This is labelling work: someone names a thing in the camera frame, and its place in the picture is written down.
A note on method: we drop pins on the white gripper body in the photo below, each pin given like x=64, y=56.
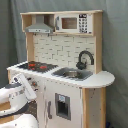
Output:
x=28, y=90

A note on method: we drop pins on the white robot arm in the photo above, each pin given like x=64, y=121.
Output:
x=18, y=93

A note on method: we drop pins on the wooden toy kitchen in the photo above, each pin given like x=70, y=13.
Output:
x=87, y=97

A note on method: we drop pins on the right oven knob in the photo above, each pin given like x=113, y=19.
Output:
x=34, y=84

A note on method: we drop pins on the black toy stovetop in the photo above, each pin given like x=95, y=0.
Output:
x=37, y=66

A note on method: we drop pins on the grey ice dispenser panel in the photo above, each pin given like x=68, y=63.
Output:
x=62, y=104

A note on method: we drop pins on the grey range hood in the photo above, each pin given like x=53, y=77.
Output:
x=39, y=26

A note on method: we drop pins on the grey toy sink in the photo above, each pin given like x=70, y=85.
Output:
x=73, y=74

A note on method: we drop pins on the black toy faucet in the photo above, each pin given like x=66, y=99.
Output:
x=82, y=64

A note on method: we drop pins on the white toy microwave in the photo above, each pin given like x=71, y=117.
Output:
x=74, y=23

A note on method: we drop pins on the grey backdrop curtain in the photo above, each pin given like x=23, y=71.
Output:
x=115, y=44

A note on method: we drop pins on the grey cupboard door handle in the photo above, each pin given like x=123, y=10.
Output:
x=49, y=110

